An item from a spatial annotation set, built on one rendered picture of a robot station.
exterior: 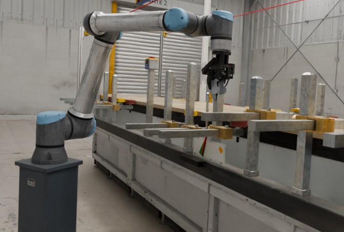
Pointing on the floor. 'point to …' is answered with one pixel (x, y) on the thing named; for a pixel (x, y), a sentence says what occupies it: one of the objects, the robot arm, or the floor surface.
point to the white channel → (205, 40)
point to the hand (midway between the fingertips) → (215, 98)
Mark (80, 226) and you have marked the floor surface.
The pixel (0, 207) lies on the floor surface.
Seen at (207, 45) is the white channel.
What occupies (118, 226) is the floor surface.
